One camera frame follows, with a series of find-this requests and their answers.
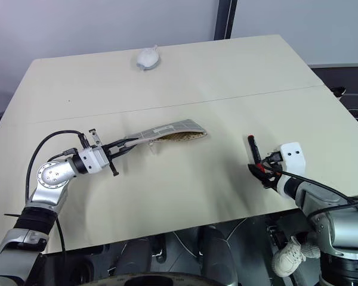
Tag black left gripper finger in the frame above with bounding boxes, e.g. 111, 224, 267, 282
110, 143, 137, 160
107, 137, 135, 151

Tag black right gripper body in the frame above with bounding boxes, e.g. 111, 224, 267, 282
261, 160, 283, 189

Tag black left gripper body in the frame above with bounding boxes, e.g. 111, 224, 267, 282
100, 144, 121, 178

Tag red and black marker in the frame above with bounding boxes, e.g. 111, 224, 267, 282
246, 134, 263, 170

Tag grey grid zipper pouch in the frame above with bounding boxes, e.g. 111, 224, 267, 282
124, 118, 209, 156

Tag white sneaker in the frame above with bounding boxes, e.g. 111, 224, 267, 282
271, 236, 305, 277

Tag grey sock leg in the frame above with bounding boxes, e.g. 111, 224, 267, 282
300, 231, 321, 259

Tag dark rounded shape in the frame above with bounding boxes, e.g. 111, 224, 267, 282
118, 237, 156, 276
196, 225, 239, 286

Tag dark round disc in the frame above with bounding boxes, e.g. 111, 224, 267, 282
97, 271, 229, 286

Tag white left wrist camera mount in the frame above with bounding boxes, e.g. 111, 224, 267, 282
77, 128, 110, 175

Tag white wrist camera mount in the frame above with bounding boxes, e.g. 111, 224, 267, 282
77, 128, 110, 175
274, 142, 307, 198

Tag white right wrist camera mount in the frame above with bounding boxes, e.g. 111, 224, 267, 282
274, 142, 307, 198

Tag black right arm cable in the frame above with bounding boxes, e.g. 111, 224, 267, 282
256, 165, 358, 223

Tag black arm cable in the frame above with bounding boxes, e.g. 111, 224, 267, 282
256, 165, 358, 223
24, 129, 89, 254

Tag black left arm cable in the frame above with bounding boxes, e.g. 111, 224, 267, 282
24, 129, 89, 254

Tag dark vertical post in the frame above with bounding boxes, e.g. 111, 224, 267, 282
214, 0, 235, 41

